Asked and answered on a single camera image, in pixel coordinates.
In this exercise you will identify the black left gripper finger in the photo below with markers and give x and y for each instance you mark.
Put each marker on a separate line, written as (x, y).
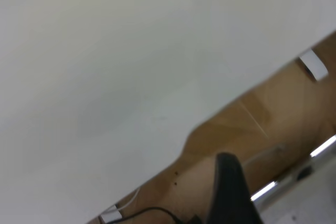
(231, 192)

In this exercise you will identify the white tape strip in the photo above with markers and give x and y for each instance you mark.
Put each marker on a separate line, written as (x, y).
(313, 66)

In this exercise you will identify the silver metal rail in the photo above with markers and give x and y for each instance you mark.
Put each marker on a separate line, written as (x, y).
(265, 191)

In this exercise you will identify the white plug block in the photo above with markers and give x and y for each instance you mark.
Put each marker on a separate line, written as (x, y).
(110, 214)

